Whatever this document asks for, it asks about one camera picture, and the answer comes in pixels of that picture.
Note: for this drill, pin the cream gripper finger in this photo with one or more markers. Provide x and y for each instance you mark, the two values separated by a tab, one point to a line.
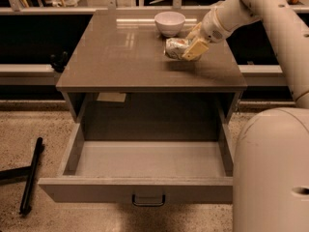
197	47
194	31

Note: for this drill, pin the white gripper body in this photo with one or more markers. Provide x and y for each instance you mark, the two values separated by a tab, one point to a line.
210	29

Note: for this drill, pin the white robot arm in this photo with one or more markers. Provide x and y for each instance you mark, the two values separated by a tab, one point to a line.
271	161

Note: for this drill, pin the grey cabinet with counter top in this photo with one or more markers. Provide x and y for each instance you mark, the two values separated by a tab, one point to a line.
122	52

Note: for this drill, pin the open grey top drawer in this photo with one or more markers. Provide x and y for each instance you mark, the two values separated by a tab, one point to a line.
102	166

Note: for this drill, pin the white ceramic bowl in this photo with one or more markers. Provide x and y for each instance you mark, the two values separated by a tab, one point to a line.
169	24

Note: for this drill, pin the paper label inside cabinet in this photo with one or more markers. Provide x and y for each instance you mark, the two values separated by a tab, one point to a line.
111	97

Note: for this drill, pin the black stand leg left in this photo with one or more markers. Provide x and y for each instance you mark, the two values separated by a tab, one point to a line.
26	173

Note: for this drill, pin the black clamp on rail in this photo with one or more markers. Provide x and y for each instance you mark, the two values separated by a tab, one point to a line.
58	63

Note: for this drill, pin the black drawer handle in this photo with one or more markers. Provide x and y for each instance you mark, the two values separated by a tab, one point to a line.
141	201

